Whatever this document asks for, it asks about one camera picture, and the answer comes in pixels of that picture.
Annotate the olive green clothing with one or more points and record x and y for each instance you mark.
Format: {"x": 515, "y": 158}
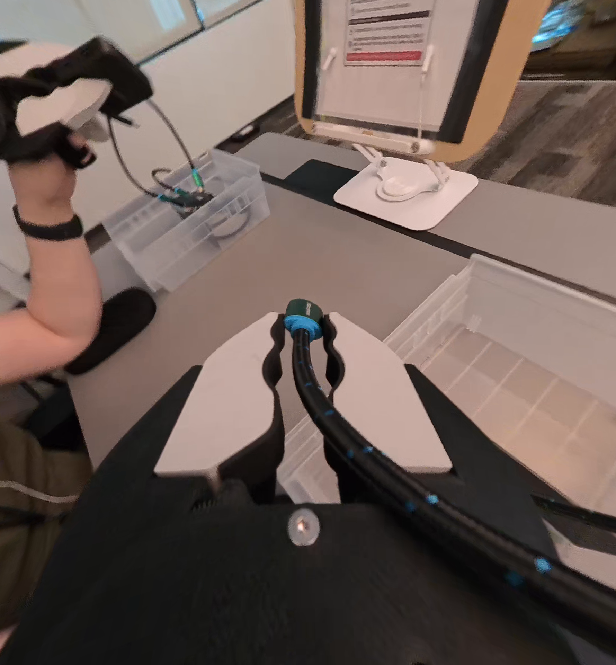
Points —
{"x": 12, "y": 457}

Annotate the black padded armrest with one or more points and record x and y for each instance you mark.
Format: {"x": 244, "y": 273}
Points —
{"x": 115, "y": 322}

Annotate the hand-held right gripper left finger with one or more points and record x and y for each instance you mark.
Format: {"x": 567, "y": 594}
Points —
{"x": 224, "y": 405}

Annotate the white tablet stand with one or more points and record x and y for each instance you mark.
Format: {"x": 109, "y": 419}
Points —
{"x": 417, "y": 208}

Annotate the black desk grommet cover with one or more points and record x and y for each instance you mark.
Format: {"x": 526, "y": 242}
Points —
{"x": 318, "y": 179}

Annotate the black wristband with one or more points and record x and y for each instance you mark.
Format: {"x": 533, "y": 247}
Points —
{"x": 48, "y": 228}

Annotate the clear plastic bin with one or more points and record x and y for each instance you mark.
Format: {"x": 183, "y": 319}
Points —
{"x": 521, "y": 374}
{"x": 147, "y": 244}

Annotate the person's left forearm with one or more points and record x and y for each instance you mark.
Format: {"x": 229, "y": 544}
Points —
{"x": 58, "y": 291}

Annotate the wooden instruction sign board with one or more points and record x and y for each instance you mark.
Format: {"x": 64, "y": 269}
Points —
{"x": 391, "y": 31}

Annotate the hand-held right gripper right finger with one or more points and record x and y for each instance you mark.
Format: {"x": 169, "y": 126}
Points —
{"x": 385, "y": 395}

